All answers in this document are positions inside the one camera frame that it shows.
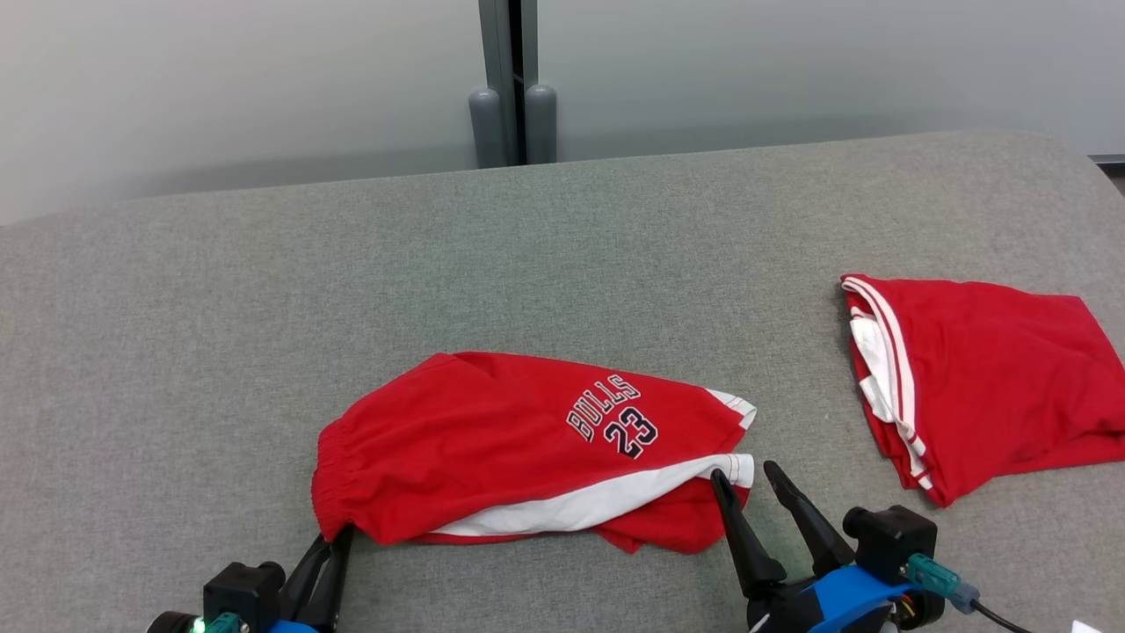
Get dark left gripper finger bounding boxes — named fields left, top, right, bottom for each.
left=302, top=525, right=355, bottom=633
left=279, top=535, right=332, bottom=622

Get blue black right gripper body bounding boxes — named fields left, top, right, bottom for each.
left=745, top=563, right=920, bottom=633

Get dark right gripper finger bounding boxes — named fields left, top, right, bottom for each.
left=763, top=460, right=856, bottom=580
left=710, top=468, right=788, bottom=601

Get red Bulls 23 shorts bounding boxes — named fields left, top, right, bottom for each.
left=310, top=350, right=758, bottom=557

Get red white basketball jersey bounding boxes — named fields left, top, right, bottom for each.
left=839, top=273, right=1125, bottom=509

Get right black cable teal connector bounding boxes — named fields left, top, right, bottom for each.
left=900, top=552, right=1040, bottom=633

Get grey cylindrical post foot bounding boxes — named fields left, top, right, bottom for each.
left=524, top=84, right=559, bottom=166
left=468, top=85, right=504, bottom=171

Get grey partition post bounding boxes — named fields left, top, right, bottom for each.
left=478, top=0, right=540, bottom=168

